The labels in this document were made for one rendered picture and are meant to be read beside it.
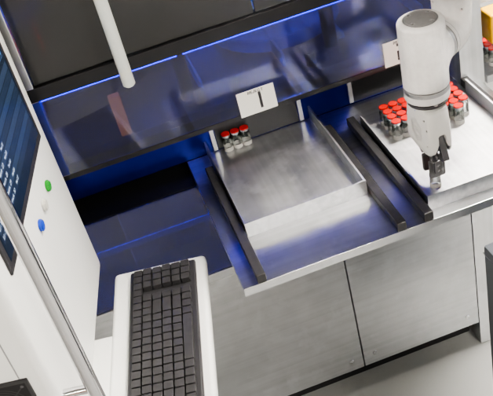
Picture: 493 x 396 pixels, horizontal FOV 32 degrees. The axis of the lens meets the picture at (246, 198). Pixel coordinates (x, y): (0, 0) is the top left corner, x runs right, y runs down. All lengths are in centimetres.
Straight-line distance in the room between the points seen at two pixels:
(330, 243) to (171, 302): 33
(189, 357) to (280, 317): 69
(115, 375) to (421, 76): 78
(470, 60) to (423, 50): 53
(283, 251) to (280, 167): 28
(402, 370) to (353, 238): 98
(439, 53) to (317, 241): 42
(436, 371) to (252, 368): 56
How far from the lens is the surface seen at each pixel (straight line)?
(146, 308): 169
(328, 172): 181
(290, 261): 161
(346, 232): 165
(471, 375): 253
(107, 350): 169
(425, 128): 159
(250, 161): 190
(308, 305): 222
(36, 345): 137
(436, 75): 154
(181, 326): 163
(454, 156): 180
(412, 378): 253
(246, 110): 184
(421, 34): 149
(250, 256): 162
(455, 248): 231
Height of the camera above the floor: 194
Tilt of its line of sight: 36 degrees down
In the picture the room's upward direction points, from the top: 15 degrees counter-clockwise
